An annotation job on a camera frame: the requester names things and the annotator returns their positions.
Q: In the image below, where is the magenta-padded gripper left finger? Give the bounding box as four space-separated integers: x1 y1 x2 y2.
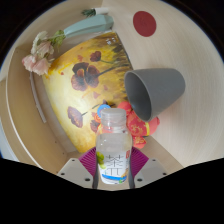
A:
56 146 98 190

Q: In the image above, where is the white light bar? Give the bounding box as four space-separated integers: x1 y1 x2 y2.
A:
29 71 48 124

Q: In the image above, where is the flat round red coaster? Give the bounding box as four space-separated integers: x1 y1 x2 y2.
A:
132 10 158 38

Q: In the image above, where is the clear plastic drink bottle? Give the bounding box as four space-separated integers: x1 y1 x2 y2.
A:
95 107 133 185

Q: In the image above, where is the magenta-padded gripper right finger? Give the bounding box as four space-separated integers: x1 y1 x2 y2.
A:
127 147 170 190

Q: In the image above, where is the grey cup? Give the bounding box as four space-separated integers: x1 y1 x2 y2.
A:
123 67 186 123

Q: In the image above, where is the pink flower bouquet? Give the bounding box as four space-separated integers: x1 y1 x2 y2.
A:
21 30 67 77

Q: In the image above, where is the yellow poppy flower painting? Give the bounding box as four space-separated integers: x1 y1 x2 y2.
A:
41 31 134 154

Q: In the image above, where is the pale teal vase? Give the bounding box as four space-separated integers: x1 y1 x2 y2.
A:
63 13 115 39

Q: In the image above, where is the light wood shelf unit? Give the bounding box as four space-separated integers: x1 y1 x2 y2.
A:
0 46 69 165

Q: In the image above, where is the red plush toy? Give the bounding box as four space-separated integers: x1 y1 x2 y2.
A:
89 100 161 150

